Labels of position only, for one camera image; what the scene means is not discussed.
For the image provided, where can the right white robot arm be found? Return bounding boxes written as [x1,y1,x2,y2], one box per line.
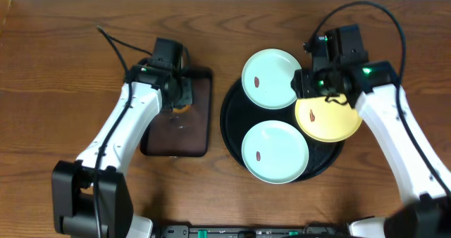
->
[291,61,450,237]

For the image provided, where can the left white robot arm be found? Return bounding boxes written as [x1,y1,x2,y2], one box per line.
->
[51,57,187,237]

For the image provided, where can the yellow plate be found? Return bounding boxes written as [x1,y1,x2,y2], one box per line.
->
[295,94,362,143]

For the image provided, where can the mint green plate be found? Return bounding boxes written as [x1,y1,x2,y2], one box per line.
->
[241,120,309,184]
[241,49,302,110]

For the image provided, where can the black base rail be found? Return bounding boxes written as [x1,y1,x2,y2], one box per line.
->
[150,225,350,238]

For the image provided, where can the orange sponge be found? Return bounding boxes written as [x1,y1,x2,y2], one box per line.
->
[172,105,191,113]

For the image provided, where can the rectangular black sponge tray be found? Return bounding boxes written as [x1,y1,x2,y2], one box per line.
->
[140,66,213,157]

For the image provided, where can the round black tray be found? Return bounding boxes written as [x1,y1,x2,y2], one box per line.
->
[220,79,345,182]

